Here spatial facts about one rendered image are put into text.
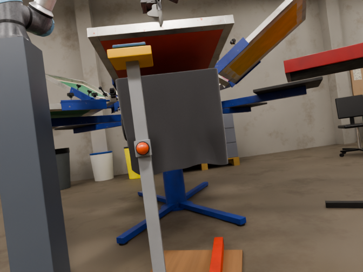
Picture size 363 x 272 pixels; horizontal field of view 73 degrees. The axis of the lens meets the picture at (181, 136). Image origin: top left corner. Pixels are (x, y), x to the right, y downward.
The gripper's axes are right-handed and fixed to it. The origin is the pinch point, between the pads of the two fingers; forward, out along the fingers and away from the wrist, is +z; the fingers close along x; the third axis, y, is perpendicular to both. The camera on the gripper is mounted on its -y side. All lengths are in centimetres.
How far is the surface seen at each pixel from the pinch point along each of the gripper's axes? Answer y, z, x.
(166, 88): 1.3, 23.1, -9.5
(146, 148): 11, 51, 19
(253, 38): -67, -26, -67
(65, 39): 188, -263, -429
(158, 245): 12, 80, 11
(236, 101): -60, 8, -106
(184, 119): -4.5, 37.0, -11.6
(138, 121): 12.6, 41.4, 16.2
